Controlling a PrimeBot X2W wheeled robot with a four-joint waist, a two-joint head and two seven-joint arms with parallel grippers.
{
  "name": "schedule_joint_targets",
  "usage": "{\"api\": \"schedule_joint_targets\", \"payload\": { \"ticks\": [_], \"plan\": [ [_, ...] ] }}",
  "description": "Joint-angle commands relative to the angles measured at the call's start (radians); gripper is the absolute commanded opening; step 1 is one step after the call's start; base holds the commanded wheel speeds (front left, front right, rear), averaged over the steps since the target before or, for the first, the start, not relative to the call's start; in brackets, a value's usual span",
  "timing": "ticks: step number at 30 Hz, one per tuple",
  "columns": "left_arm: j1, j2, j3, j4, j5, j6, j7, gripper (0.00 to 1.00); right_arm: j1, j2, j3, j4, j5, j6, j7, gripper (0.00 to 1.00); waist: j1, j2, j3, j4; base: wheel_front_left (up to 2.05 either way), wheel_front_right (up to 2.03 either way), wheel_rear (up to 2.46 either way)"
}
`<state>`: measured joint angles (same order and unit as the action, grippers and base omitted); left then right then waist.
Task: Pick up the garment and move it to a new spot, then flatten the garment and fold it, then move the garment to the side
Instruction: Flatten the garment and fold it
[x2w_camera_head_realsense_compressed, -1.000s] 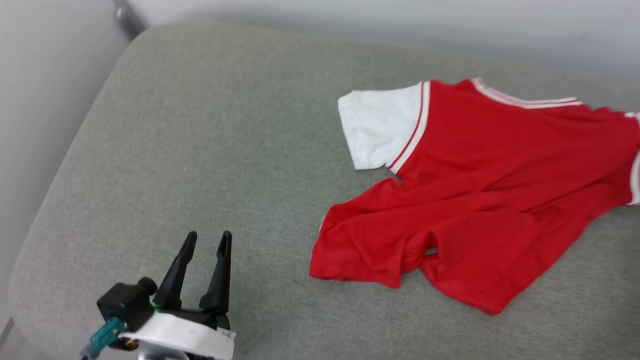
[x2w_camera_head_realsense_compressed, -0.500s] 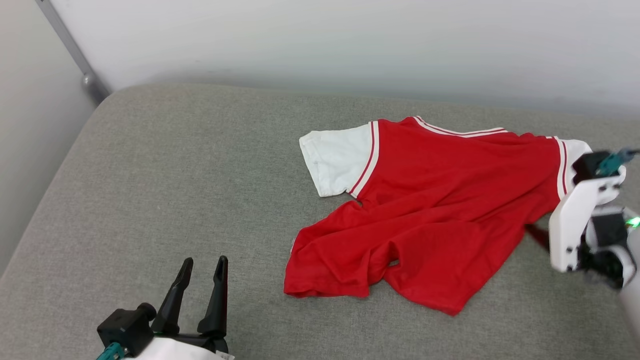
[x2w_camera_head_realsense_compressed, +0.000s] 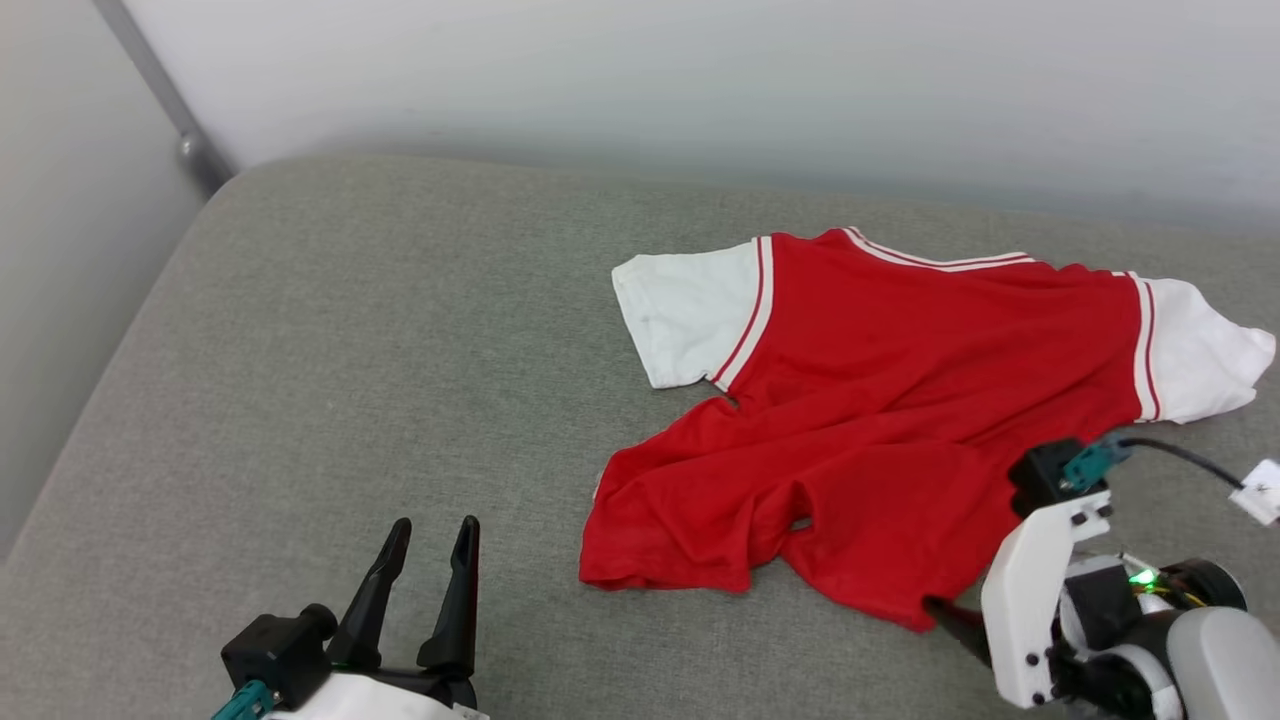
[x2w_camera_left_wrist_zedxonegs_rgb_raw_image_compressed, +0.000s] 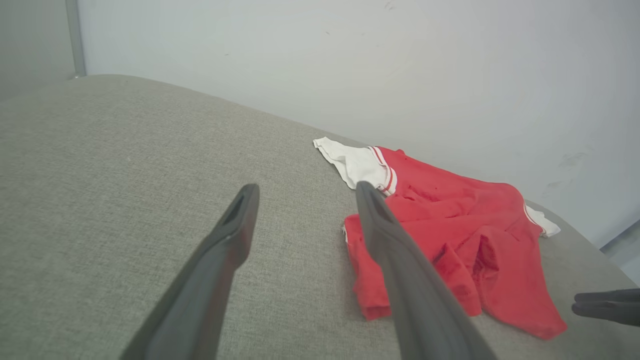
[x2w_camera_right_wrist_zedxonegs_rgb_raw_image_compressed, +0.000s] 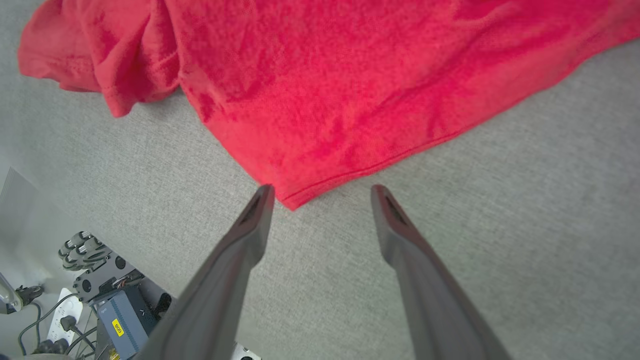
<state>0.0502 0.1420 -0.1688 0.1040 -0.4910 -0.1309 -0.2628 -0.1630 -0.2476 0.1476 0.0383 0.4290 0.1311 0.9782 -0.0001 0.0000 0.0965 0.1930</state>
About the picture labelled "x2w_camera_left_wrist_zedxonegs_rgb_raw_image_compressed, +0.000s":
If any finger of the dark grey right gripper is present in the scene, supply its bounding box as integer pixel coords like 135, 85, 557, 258
571, 301, 640, 328
575, 288, 640, 303

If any red and white jersey shirt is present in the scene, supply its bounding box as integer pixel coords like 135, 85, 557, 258
313, 136, 568, 341

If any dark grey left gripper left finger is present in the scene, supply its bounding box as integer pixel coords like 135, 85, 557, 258
120, 183, 261, 360

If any grey metal pole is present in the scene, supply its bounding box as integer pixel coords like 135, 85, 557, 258
65, 0, 87, 79

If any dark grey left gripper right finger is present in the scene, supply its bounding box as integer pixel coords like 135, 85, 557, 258
355, 181, 497, 360

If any grey fabric sofa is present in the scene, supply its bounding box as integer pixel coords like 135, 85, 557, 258
0, 74, 640, 360

